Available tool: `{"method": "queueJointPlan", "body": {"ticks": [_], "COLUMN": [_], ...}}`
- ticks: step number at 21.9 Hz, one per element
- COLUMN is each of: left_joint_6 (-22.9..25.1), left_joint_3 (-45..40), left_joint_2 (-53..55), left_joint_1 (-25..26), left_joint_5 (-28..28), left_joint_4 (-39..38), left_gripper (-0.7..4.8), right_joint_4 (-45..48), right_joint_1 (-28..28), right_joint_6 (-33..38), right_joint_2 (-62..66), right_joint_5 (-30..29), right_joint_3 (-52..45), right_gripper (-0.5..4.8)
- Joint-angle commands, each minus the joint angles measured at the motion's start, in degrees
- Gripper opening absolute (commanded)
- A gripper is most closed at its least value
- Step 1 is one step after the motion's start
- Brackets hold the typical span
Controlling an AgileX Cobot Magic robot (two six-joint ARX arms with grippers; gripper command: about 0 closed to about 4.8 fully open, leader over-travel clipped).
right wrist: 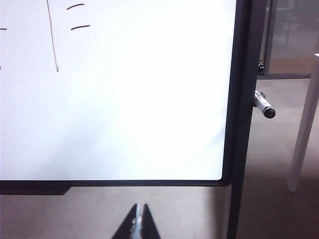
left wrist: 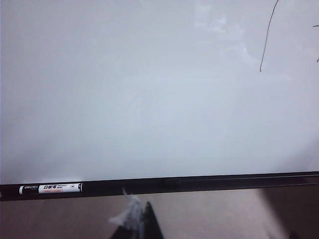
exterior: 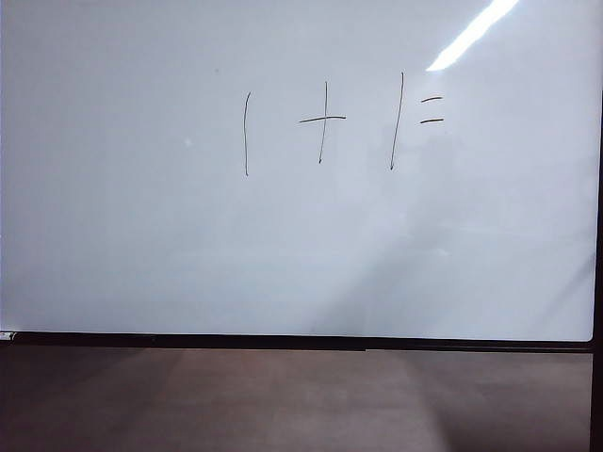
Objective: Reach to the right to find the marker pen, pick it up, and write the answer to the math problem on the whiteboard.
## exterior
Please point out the small white tag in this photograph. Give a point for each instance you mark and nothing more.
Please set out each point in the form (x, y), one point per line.
(5, 335)

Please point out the white whiteboard with black frame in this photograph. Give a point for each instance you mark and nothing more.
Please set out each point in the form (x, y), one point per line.
(141, 212)

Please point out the black metal whiteboard stand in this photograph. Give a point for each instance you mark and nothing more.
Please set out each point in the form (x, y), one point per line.
(597, 400)

